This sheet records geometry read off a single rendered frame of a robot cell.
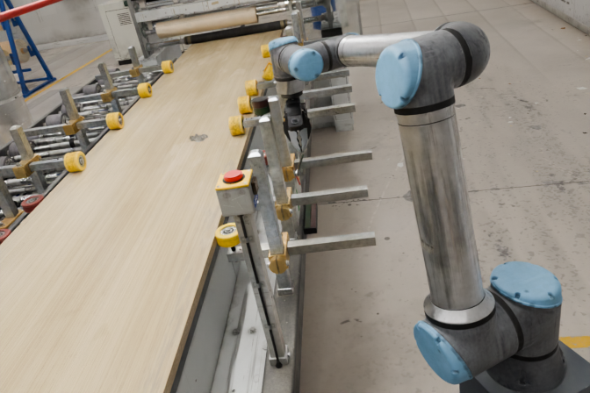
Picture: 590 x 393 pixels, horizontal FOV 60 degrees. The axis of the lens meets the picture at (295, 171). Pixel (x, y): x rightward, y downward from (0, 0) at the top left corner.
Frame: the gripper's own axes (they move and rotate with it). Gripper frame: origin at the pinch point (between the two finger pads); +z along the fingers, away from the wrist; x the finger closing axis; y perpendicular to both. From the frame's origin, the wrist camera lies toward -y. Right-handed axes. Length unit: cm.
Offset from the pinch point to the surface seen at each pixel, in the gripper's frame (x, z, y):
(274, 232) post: 7.1, 6.0, -38.0
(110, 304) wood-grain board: 47, 8, -59
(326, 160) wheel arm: -6.5, 13.4, 16.2
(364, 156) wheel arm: -20.9, 13.7, 16.2
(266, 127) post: 7.7, -14.7, -12.9
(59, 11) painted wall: 550, 36, 914
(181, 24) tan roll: 102, -7, 244
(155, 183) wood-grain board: 55, 8, 6
